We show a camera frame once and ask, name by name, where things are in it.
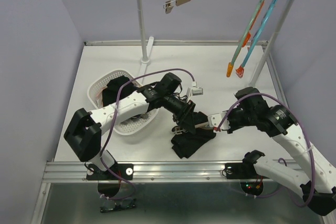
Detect black shorts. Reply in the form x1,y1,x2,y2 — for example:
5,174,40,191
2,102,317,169
171,126,216,158
102,76,144,108

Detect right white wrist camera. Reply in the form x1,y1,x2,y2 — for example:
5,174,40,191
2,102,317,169
207,111,230,131

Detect white perforated plastic basket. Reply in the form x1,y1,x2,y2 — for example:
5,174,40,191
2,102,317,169
87,69,159,136

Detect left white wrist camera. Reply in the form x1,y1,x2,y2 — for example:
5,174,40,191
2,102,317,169
186,81,204,101

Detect blue plastic clip hanger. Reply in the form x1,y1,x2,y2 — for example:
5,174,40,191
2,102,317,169
236,0,278,78

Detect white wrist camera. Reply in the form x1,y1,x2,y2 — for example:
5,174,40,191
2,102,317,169
207,111,230,131
186,81,204,101

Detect grey striped underwear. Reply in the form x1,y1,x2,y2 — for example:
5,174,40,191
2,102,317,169
120,113,149,125

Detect white underwear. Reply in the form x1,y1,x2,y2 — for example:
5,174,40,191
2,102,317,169
95,90,103,108

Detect metal clothes rack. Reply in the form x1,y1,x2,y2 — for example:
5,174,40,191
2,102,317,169
136,0,294,86

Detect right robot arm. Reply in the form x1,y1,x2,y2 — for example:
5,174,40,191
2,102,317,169
218,87,335,216

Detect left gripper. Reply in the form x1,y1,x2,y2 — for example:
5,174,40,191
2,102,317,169
163,93,196,135

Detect green plastic clip hanger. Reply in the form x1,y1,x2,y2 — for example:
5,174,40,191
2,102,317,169
226,0,265,78

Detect aluminium mounting rail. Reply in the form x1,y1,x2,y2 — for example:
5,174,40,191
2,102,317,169
43,159,322,183

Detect black eyeglasses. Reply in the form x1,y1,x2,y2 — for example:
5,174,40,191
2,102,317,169
100,199,136,214

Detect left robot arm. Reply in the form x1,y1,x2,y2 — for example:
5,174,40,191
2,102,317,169
64,72,196,179

